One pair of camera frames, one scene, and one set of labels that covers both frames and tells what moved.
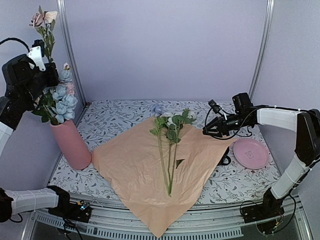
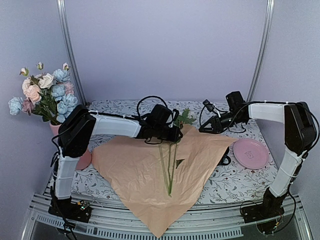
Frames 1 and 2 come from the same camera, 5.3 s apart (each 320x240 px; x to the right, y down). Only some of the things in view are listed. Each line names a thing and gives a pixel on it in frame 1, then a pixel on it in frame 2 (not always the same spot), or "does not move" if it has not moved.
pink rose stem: [69, 86] does not move
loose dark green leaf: [178, 162] does not move
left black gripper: [53, 78] → [175, 137]
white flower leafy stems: [167, 127] does not move
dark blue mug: [225, 156] does not move
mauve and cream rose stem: [44, 21] → [40, 98]
